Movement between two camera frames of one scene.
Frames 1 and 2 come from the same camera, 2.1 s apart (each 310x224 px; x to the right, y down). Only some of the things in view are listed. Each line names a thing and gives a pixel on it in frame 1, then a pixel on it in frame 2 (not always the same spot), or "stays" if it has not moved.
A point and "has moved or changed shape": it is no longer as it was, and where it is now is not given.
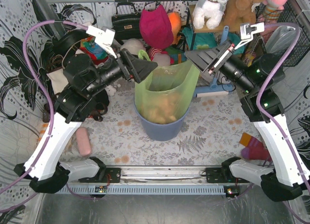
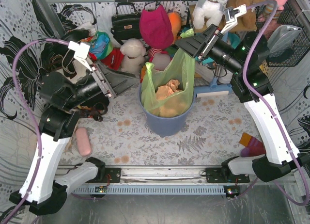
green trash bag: [164, 95] has moved or changed shape
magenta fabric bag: [156, 27] stays
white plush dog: [209, 7] stays
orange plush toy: [175, 18] stays
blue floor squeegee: [213, 89] stays
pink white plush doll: [162, 57] stays
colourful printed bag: [97, 54] -> [102, 46]
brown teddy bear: [238, 10] stays
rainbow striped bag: [177, 55] -> [170, 50]
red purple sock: [254, 149] stays
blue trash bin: [162, 132] -> [163, 126]
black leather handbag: [126, 26] stays
